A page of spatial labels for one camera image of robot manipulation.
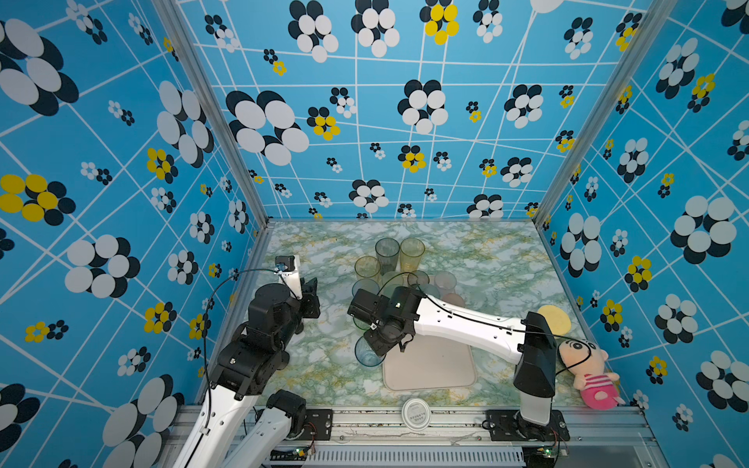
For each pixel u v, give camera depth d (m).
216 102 0.86
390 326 0.52
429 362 0.83
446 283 0.99
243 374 0.43
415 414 0.70
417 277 0.99
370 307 0.57
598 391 0.72
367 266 0.96
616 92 0.81
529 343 0.50
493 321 0.47
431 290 0.93
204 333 0.86
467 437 0.72
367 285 0.88
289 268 0.55
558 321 0.89
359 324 0.60
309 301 0.59
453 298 0.91
